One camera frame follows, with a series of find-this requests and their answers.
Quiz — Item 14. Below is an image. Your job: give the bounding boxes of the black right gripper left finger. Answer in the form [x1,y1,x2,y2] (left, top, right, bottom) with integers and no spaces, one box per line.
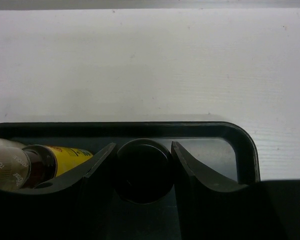
[0,143,117,240]

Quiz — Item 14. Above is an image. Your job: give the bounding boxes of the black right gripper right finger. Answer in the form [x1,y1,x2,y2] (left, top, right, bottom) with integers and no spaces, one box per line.
[171,142,300,240]

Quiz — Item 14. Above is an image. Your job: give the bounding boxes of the yellow label brown bottle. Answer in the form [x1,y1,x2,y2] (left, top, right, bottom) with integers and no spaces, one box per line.
[0,138,93,191]

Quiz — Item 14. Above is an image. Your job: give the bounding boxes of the dark spice jar black lid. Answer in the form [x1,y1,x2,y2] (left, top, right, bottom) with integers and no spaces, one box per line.
[113,138,174,205]

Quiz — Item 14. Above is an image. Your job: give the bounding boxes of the black plastic tray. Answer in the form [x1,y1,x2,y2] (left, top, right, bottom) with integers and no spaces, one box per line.
[0,122,260,240]

